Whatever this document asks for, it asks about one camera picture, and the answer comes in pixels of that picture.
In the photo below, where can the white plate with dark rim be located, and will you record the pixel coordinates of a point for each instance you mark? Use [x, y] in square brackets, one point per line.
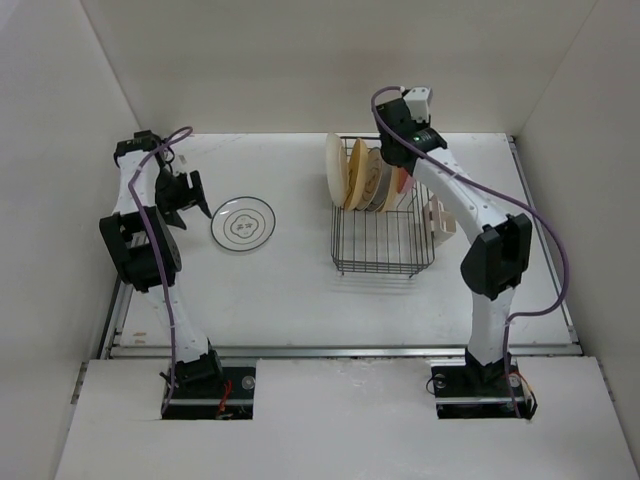
[243, 224]

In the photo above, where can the orange yellow plate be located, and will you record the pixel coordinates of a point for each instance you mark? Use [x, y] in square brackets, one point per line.
[391, 193]

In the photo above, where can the grey patterned plate in rack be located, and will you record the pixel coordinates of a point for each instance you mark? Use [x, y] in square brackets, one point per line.
[378, 175]

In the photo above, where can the beige cutlery holder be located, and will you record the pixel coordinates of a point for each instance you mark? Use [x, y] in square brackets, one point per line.
[440, 224]

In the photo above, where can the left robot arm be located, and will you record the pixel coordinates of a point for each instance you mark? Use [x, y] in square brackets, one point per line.
[152, 193]

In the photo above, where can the wire dish rack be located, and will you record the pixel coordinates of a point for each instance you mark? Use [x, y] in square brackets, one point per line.
[394, 242]

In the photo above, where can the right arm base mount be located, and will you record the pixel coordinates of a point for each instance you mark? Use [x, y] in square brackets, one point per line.
[460, 394]

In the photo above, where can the tan yellow plate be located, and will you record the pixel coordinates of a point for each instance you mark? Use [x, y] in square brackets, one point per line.
[357, 174]

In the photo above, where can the pink plate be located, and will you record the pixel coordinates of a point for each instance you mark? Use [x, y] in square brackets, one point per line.
[405, 181]

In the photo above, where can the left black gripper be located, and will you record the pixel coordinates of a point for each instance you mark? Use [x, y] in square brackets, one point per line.
[189, 195]

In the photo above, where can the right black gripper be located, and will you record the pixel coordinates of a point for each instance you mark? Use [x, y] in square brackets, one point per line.
[423, 125]

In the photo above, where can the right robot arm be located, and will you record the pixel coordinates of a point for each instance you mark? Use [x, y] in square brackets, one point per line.
[499, 241]

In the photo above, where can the cream white plate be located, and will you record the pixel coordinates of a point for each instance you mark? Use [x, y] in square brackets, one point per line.
[337, 172]

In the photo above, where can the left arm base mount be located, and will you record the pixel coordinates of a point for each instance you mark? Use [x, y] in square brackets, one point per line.
[229, 399]

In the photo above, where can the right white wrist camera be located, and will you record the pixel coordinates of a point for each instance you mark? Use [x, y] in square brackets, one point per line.
[418, 101]

